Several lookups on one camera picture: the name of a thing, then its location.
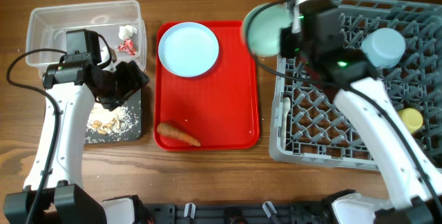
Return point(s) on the green bowl with food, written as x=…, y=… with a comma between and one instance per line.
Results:
x=265, y=31

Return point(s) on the black tray bin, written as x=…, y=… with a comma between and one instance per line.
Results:
x=131, y=113

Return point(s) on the grey dishwasher rack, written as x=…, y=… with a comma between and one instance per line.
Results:
x=318, y=134

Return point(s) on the light blue bowl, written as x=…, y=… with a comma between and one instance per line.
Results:
x=384, y=47

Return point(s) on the red snack wrapper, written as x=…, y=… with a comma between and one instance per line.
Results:
x=128, y=47

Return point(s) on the white paper tissue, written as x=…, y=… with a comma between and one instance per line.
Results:
x=126, y=32

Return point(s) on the clear plastic bin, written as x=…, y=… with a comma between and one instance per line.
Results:
x=48, y=26

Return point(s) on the spilled rice and food scraps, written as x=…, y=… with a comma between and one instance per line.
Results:
x=110, y=122

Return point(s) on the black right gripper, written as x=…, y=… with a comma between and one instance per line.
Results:
x=288, y=41

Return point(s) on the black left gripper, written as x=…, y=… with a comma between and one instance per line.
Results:
x=123, y=81

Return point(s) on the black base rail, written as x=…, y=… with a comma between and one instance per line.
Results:
x=294, y=213

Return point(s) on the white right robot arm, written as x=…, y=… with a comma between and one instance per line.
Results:
x=351, y=82

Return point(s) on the yellow plastic cup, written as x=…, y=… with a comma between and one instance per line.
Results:
x=411, y=118

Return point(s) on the white plastic spoon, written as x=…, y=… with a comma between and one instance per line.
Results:
x=286, y=107

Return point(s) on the red plastic tray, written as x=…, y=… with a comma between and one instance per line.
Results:
x=219, y=108

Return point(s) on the light blue plate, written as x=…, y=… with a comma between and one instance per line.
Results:
x=188, y=49

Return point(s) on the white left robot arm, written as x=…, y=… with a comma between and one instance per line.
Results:
x=53, y=191

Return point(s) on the orange carrot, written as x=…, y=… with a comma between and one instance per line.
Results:
x=169, y=131

